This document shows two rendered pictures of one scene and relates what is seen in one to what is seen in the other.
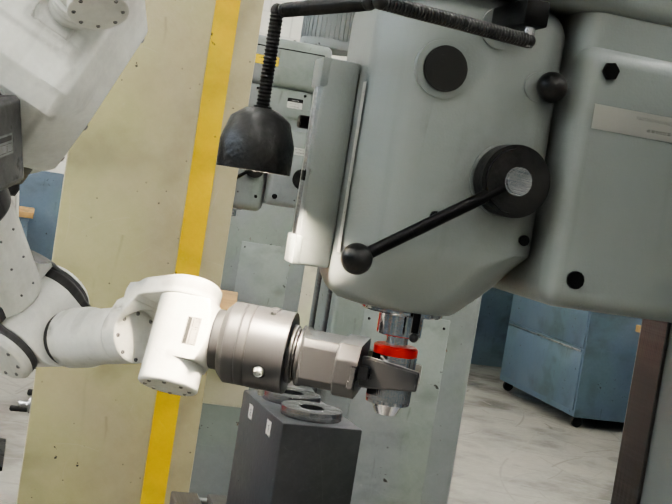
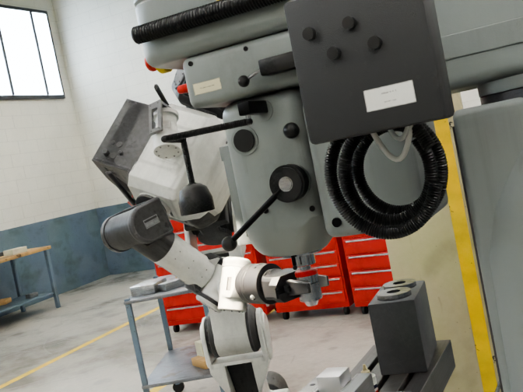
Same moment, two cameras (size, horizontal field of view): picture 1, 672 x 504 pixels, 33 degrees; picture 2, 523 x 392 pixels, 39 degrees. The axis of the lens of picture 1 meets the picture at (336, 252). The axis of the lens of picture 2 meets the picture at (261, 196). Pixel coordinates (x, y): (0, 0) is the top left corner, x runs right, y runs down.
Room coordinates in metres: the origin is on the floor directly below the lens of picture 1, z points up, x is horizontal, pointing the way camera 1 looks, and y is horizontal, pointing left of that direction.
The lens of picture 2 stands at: (0.03, -0.99, 1.51)
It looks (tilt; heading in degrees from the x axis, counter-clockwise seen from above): 3 degrees down; 40
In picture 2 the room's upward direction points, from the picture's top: 11 degrees counter-clockwise
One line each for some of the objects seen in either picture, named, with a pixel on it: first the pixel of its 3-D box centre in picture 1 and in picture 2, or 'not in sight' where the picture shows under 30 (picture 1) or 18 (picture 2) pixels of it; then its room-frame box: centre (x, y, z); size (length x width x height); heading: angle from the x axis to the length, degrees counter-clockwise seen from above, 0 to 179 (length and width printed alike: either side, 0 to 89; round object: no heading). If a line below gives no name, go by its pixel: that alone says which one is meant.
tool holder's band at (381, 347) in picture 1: (395, 349); (306, 272); (1.20, -0.08, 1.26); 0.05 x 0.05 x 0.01
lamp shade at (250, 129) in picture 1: (257, 138); (194, 197); (1.10, 0.09, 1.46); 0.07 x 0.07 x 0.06
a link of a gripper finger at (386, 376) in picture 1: (388, 376); (297, 288); (1.17, -0.07, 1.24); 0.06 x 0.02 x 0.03; 83
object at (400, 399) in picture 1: (391, 378); (308, 286); (1.20, -0.08, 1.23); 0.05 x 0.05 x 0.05
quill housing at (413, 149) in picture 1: (431, 156); (288, 173); (1.20, -0.08, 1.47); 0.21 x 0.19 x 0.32; 15
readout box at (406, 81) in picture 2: not in sight; (367, 59); (0.95, -0.45, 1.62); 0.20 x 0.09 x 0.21; 105
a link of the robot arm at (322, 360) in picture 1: (307, 358); (277, 285); (1.21, 0.01, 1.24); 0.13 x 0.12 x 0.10; 173
